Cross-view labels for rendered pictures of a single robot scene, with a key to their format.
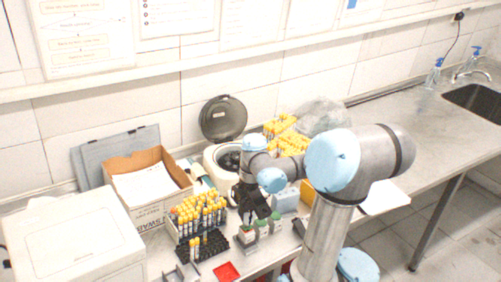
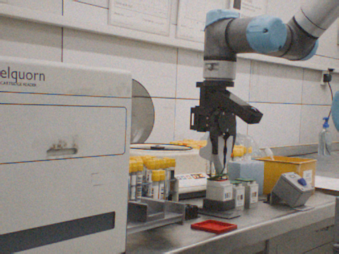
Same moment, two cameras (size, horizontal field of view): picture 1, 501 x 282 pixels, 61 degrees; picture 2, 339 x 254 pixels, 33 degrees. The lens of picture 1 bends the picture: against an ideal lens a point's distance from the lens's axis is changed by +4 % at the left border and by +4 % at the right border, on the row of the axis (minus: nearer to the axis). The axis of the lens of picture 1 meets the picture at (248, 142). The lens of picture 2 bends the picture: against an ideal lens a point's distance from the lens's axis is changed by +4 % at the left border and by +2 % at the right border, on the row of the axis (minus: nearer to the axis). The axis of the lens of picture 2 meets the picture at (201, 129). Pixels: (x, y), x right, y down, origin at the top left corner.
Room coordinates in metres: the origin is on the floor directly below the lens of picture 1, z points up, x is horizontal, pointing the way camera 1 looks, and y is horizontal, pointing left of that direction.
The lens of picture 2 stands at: (-0.22, 0.40, 1.13)
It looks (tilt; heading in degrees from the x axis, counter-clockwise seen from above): 3 degrees down; 343
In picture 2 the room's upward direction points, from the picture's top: 3 degrees clockwise
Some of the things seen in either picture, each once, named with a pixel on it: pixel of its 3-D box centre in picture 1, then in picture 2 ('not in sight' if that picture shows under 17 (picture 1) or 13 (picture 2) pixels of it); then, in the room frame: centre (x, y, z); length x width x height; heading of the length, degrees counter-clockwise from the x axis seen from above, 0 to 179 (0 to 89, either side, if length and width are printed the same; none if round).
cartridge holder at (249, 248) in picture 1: (245, 240); (218, 206); (0.98, -0.03, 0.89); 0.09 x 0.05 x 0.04; 38
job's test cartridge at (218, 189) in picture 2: (246, 235); (218, 194); (0.98, -0.03, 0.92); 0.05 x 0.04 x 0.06; 38
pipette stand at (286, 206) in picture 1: (284, 202); (245, 180); (1.16, -0.17, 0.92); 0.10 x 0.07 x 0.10; 119
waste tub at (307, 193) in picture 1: (322, 192); (285, 176); (1.24, -0.32, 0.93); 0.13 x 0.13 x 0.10; 42
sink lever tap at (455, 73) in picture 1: (475, 75); not in sight; (2.47, -1.37, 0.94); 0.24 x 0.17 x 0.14; 37
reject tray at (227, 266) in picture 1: (226, 272); (214, 226); (0.85, 0.03, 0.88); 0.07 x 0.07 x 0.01; 37
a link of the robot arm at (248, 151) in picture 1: (253, 153); (222, 36); (0.99, -0.02, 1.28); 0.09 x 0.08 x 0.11; 27
